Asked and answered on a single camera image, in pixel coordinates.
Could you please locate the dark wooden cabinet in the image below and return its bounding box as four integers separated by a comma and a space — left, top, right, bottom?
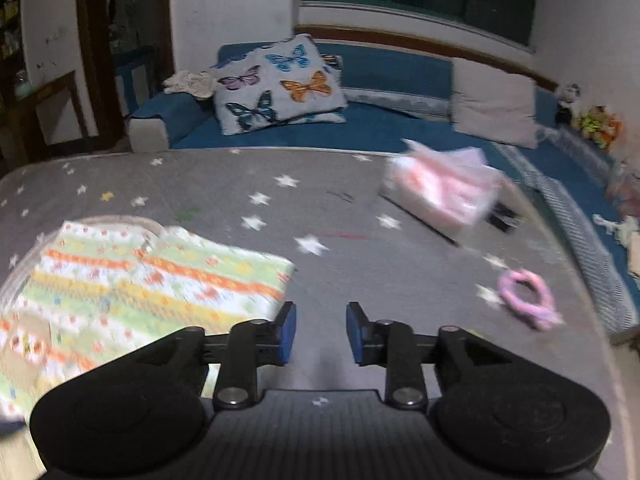
0, 71, 91, 171

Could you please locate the pink tissue pack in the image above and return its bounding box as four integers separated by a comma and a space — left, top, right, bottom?
380, 139, 505, 246

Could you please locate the butterfly print pillow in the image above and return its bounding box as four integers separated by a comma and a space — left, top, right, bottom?
212, 33, 348, 136

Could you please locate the striped floral baby garment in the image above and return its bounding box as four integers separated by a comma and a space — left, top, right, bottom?
0, 218, 296, 423

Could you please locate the cream crumpled cloth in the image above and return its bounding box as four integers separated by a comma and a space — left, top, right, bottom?
162, 69, 219, 100

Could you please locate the grey cushion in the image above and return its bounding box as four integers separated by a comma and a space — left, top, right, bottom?
450, 57, 540, 150

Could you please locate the small black white toy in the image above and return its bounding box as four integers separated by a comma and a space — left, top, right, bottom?
555, 82, 582, 127

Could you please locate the yellow orange plush toy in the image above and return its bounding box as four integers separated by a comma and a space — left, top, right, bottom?
573, 106, 624, 150

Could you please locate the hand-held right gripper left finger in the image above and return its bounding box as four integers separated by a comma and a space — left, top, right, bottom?
134, 301, 297, 410

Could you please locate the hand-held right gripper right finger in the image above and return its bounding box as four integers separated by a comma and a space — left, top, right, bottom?
346, 302, 512, 410

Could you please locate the small black object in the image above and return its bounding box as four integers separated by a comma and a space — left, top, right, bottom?
489, 202, 519, 233

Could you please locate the grey star print mat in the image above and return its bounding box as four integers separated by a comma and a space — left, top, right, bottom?
0, 147, 621, 480

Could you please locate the blue sofa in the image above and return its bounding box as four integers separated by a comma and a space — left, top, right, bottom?
127, 42, 640, 333

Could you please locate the pink hair scrunchie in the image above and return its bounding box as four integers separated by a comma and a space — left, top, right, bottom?
497, 268, 564, 331

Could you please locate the grey patterned blanket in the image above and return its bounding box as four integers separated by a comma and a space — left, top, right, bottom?
345, 87, 640, 333

